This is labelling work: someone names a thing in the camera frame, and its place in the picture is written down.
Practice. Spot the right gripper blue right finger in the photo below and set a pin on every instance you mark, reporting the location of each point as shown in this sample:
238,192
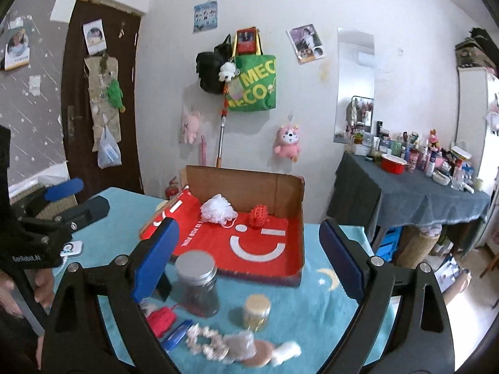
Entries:
420,340

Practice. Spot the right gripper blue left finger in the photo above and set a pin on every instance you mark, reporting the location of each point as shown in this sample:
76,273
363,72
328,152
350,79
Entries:
76,338

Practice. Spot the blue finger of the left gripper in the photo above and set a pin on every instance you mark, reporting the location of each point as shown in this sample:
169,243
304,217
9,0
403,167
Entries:
63,190
84,214

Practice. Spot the white mesh bath pouf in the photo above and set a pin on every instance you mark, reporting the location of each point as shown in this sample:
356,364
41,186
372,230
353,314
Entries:
218,210

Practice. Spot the white cotton roll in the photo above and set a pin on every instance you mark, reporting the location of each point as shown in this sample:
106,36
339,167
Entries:
284,352

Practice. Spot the cream crochet scrunchie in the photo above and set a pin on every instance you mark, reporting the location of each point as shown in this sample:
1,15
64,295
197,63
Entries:
206,341

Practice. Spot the tan powder puff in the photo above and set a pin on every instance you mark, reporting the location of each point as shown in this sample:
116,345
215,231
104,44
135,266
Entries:
264,350

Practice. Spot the red mesh bath pouf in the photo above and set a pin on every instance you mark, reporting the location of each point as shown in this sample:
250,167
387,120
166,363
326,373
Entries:
258,216

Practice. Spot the white charging pad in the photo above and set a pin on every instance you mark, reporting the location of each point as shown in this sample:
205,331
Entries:
72,249

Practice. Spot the white plastic bag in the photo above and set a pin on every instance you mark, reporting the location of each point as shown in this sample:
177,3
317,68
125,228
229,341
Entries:
108,154

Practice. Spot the red fire extinguisher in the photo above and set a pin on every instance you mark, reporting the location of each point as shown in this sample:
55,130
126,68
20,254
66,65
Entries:
172,188

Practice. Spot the wicker basket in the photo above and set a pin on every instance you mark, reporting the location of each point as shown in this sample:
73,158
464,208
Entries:
416,243

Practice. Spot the green frog plush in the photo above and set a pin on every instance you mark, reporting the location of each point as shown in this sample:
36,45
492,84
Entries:
115,96

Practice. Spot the large glass tea jar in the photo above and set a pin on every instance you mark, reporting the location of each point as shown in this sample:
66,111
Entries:
196,271

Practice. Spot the beige hanging organizer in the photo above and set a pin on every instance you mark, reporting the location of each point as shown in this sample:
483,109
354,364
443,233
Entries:
100,72

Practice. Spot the pink rabbit plush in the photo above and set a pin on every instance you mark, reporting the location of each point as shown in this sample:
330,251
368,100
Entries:
191,123

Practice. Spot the red cardboard box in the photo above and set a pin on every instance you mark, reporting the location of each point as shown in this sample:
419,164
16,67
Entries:
272,254

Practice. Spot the dark grey tablecloth table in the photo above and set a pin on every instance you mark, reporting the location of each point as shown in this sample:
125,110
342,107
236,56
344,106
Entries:
368,196

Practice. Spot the door portrait photo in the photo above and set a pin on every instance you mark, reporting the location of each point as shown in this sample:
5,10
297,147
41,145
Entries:
94,35

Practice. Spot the small jar gold beads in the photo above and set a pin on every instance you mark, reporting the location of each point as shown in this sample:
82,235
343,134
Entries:
256,311

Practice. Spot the teal fleece blanket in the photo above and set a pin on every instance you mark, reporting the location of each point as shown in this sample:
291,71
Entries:
315,315

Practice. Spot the brown door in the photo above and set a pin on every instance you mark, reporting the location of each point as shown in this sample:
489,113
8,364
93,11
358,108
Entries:
121,31

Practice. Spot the red basin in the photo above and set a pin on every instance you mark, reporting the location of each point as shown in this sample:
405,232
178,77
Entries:
393,164

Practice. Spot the black backpack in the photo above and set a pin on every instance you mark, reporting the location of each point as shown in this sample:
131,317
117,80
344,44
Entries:
209,63

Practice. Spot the white dog plush charm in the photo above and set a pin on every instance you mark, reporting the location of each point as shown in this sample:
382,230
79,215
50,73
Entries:
228,72

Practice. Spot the green tote bag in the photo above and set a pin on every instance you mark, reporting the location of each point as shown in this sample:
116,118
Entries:
255,88

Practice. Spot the pink fox plush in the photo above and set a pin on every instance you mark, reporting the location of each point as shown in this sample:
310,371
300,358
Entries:
287,144

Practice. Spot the red framed picture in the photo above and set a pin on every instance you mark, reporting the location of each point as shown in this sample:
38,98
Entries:
247,41

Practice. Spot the photo collage poster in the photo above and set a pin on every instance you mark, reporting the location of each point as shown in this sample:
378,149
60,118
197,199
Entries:
306,43

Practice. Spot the mop handle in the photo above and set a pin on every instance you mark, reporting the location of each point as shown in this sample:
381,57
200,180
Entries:
222,128

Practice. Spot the blue wall poster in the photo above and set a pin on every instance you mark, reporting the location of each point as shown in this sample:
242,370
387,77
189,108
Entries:
205,16

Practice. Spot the wall mirror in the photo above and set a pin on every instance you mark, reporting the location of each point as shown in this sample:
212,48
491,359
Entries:
356,84

